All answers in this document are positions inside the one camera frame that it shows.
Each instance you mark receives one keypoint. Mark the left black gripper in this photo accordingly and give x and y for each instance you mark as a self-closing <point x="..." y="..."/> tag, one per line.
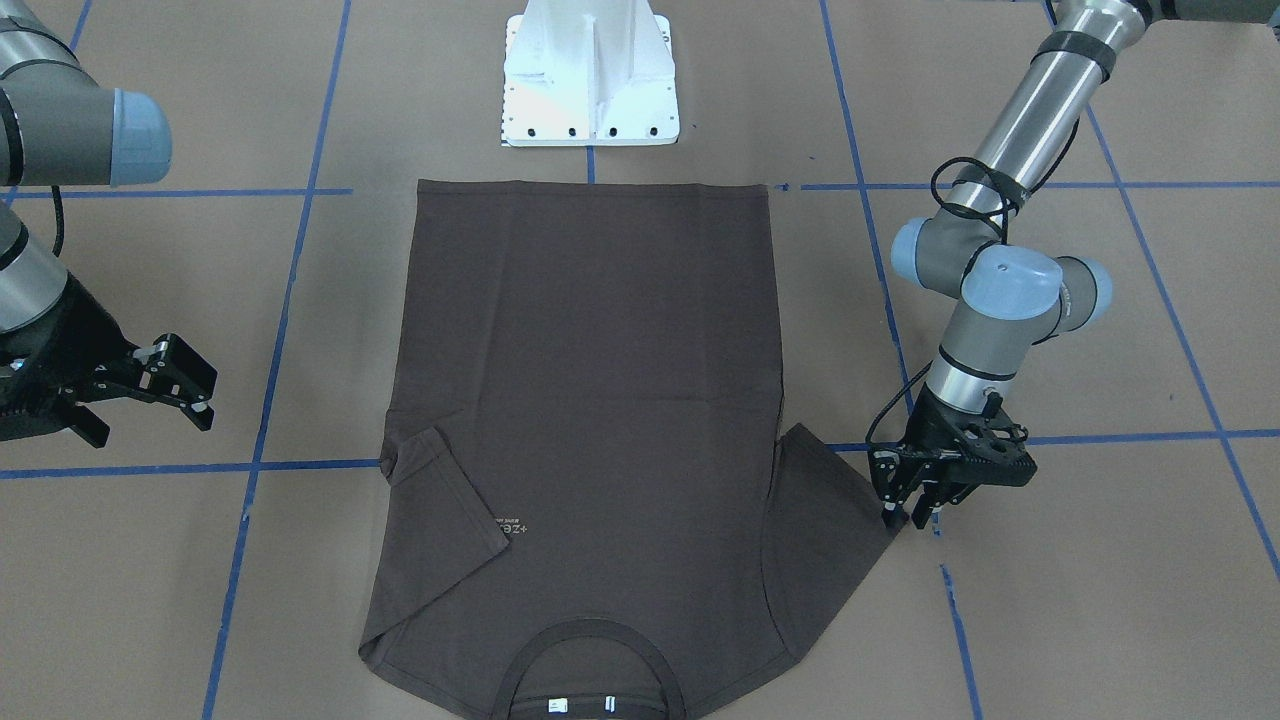
<point x="921" y="428"/>

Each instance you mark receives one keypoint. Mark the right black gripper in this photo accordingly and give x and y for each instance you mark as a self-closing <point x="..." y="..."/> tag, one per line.
<point x="72" y="338"/>

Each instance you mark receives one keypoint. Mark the brown t-shirt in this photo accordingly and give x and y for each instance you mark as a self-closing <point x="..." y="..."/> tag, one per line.
<point x="594" y="512"/>

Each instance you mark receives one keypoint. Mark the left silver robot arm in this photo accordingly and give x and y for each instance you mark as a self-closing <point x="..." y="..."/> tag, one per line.
<point x="1008" y="298"/>

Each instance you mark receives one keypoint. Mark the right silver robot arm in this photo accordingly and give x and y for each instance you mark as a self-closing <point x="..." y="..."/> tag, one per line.
<point x="61" y="127"/>

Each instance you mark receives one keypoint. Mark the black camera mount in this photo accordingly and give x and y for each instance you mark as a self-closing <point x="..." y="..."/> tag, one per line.
<point x="992" y="452"/>

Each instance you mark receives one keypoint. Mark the white pedestal column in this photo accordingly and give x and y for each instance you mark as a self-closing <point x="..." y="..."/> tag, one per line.
<point x="589" y="73"/>

